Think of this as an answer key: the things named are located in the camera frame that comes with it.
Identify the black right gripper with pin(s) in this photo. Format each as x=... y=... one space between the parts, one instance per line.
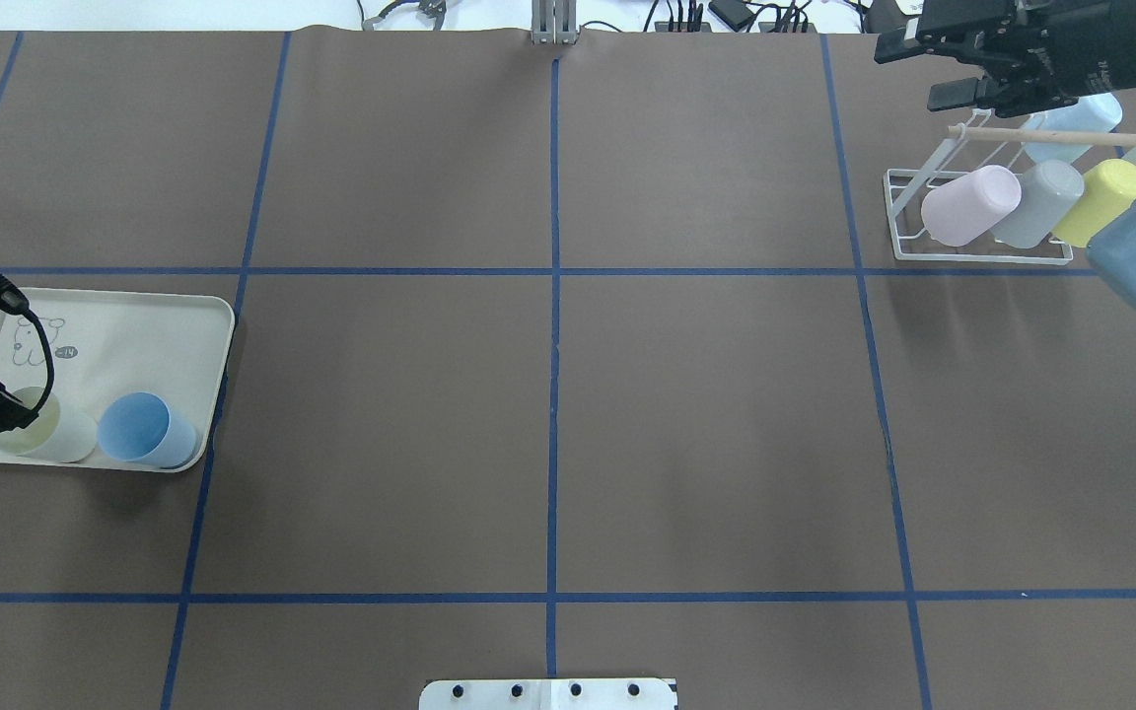
x=1100 y=44

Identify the pink plastic cup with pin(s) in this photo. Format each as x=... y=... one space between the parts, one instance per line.
x=961 y=210

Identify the light blue cup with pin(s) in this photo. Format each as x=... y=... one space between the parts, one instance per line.
x=142 y=428
x=1090 y=114

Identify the grey plastic cup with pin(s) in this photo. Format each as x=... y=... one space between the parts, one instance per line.
x=1049 y=191

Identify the yellow plastic cup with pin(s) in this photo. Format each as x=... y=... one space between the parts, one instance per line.
x=1110 y=188

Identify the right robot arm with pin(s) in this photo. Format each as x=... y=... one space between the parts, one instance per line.
x=1113 y=249

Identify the cream plastic cup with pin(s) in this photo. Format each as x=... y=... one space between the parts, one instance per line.
x=62 y=433

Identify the cream plastic tray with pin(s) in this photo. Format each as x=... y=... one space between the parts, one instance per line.
x=107 y=344

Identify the white wire cup rack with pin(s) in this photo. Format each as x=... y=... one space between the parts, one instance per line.
x=973 y=144

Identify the aluminium frame post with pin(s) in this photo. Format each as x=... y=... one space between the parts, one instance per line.
x=554 y=22

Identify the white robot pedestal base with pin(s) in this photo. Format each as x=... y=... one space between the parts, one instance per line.
x=551 y=693

